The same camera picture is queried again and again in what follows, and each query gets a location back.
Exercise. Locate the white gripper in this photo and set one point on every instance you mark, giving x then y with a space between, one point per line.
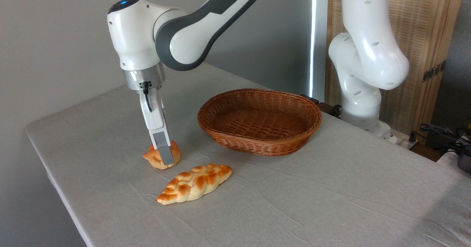
155 118

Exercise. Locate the round knotted bread roll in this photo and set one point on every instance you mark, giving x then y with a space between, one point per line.
151 157

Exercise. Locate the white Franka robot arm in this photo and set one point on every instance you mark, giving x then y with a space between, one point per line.
136 37

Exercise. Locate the long braided bread loaf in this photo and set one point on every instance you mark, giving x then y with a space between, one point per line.
195 183

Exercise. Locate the brown wicker basket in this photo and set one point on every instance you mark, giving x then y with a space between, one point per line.
257 144

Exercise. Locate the black table clamp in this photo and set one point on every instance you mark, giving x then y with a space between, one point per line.
325 108

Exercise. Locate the light grey tablecloth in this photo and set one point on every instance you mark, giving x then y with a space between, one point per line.
331 203

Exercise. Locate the dark metal screen hinge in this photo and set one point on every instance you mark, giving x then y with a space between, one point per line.
434 71

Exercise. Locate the grey round device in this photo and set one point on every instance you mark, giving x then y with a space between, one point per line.
465 162

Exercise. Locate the white window frame strip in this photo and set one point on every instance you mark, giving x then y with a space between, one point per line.
319 37

